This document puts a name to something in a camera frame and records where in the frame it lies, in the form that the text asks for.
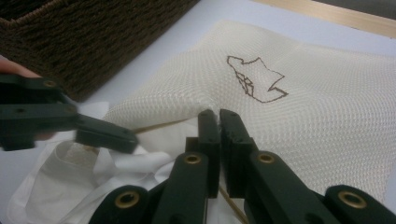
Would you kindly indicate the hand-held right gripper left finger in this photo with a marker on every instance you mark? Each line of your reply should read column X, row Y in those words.
column 193, row 180

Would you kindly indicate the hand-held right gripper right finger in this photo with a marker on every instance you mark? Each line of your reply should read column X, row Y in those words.
column 261, row 186

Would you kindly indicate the white shirt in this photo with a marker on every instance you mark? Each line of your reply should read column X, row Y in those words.
column 62, row 174

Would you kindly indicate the cream mesh laundry bag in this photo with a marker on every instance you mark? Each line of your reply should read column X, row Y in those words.
column 311, row 124

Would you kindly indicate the brown wicker basket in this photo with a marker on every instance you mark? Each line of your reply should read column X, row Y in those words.
column 93, row 37

